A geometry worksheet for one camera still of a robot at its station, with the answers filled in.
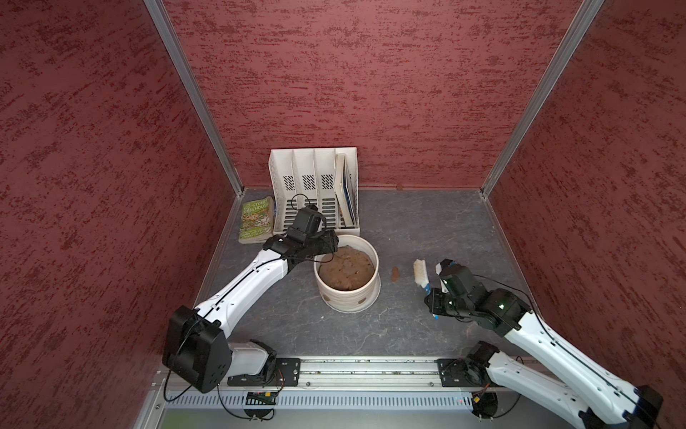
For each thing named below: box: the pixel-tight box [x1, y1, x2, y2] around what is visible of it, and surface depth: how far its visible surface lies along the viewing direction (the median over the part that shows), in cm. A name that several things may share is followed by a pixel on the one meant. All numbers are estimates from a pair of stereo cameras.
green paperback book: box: [238, 194, 275, 244], surface depth 108 cm
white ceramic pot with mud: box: [313, 234, 382, 314], surface depth 85 cm
